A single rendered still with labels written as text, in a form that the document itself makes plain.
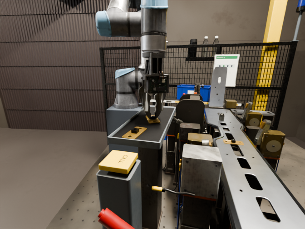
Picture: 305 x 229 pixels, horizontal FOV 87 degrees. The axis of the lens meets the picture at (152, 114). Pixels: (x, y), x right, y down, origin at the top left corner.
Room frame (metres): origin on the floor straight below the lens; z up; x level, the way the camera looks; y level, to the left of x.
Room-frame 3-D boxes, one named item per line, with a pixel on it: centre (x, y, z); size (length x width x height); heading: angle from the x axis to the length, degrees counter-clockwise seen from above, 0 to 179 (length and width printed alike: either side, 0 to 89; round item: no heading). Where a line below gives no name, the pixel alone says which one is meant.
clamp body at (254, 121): (1.03, -0.69, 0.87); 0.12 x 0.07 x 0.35; 76
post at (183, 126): (0.64, -0.14, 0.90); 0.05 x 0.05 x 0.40; 76
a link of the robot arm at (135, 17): (0.62, 0.02, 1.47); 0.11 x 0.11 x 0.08; 4
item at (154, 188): (0.38, -0.06, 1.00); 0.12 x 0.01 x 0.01; 76
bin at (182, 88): (1.60, -0.41, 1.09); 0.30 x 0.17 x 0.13; 67
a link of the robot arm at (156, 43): (0.52, -0.01, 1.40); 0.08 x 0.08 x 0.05
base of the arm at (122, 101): (0.99, 0.16, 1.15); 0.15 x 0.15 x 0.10
